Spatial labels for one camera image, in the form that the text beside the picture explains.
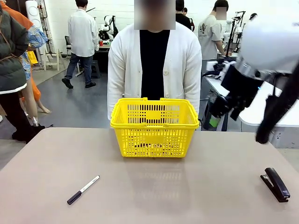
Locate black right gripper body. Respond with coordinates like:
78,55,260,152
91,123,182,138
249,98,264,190
218,66,264,111

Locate person in grey t-shirt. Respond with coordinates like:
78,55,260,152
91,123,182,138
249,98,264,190
198,0,228,62

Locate yellow plastic shopping basket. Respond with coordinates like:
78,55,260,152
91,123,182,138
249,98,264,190
109,97,200,159

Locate person in white cardigan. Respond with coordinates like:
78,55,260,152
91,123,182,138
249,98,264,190
107,23,203,120

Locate person in white shirt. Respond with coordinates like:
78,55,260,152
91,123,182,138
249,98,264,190
61,0,100,89

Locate navy garment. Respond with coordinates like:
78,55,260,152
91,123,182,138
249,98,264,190
202,70,221,80

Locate large white table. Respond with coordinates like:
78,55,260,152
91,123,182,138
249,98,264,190
203,76,299,149

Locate black stapler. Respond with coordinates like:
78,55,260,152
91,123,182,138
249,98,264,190
260,167,291,203

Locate small dark stool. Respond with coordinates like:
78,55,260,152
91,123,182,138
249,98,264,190
90,60,101,79

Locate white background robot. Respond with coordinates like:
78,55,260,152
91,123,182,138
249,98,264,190
98,15,119,42

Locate white marker black cap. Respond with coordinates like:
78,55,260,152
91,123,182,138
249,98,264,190
66,175,101,205

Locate white step stool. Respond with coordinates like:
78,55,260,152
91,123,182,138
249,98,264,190
43,48,66,71

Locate mannequin in orange garment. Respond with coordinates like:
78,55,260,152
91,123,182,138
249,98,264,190
2,2,51,127

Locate yellow floor sign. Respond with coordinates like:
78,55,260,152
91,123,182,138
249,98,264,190
27,50,39,65

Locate blue patterned shirt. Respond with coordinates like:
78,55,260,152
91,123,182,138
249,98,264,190
21,25,49,81

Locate white cylindrical tower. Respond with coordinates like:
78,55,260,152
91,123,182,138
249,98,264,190
25,0,44,35

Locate figure in dark green jacket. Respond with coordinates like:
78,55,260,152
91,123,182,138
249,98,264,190
0,3,46,143

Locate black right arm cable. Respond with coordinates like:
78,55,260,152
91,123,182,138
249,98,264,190
255,73,299,145

